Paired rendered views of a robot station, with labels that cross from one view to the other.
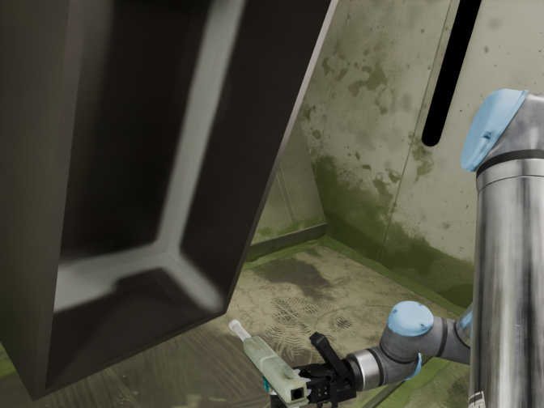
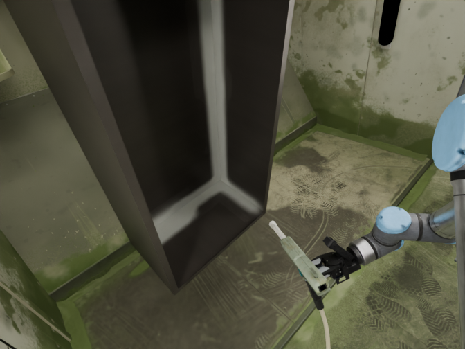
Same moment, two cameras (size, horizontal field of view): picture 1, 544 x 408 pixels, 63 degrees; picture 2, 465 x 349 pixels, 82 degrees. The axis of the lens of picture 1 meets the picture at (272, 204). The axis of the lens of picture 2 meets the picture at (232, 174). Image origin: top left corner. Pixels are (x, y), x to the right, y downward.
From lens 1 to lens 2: 0.28 m
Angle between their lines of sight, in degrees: 20
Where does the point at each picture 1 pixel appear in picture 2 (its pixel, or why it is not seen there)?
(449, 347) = (425, 236)
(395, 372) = (385, 251)
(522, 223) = not seen: outside the picture
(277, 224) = (284, 128)
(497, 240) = not seen: outside the picture
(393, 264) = (369, 134)
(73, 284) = (174, 217)
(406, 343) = (392, 237)
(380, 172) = (349, 73)
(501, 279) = not seen: outside the picture
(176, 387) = (247, 249)
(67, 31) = (106, 131)
